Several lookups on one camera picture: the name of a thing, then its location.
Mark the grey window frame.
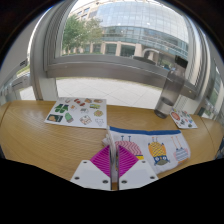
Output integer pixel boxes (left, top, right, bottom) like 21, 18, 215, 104
29, 0, 209, 102

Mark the green tree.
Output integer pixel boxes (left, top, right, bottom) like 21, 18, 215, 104
62, 14, 105, 55

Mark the glass-fronted building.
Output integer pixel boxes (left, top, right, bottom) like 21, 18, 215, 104
70, 0, 192, 69

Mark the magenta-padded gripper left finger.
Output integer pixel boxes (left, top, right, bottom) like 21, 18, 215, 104
70, 144, 112, 192

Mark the white cartoon-print towel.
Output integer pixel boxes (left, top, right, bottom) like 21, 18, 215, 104
101, 125, 192, 183

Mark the sticker sheet with red disc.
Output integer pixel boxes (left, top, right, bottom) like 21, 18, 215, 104
169, 109, 198, 130

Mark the sticker sheet with green pictures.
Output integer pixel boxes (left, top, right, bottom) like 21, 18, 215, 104
44, 97, 108, 130

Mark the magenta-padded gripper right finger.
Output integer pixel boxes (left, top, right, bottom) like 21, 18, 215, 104
116, 144, 159, 191

